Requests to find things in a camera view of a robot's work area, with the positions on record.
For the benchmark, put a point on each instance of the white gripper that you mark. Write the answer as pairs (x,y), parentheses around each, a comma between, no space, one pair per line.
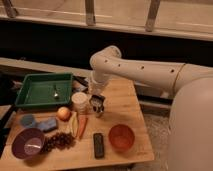
(95,88)

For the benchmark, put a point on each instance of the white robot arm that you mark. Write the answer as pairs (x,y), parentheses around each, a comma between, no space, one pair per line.
(191,117)

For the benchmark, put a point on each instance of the orange bowl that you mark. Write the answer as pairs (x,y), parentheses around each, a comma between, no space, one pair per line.
(121,137)

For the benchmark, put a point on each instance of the purple bowl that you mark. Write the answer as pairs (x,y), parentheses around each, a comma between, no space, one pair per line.
(28,143)

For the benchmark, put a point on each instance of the blue grey cloth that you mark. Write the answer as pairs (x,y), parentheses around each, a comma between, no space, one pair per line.
(78,87)

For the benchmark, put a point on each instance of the white cup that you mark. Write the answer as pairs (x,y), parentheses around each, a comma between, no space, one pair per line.
(79,100)

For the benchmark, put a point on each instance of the small metal cup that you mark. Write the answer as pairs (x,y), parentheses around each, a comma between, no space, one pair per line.
(99,113)

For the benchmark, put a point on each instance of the carrot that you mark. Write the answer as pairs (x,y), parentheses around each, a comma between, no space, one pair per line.
(82,122)

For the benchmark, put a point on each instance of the metal spoon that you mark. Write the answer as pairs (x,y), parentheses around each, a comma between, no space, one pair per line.
(56,95)

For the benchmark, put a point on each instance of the banana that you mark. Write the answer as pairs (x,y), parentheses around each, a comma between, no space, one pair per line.
(72,126)

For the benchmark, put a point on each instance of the apple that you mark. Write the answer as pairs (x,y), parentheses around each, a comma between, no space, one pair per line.
(63,113)

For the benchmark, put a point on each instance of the black remote control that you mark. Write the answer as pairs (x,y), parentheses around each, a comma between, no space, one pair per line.
(98,145)

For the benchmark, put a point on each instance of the green plastic tray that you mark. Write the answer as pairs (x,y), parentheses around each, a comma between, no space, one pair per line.
(37,91)

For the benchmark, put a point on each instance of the blue sponge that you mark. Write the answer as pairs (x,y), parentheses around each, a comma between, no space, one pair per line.
(48,125)

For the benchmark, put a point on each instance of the bunch of dark grapes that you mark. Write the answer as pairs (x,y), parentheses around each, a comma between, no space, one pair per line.
(59,140)

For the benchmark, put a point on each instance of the small blue cup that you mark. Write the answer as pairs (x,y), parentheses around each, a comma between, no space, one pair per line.
(28,121)

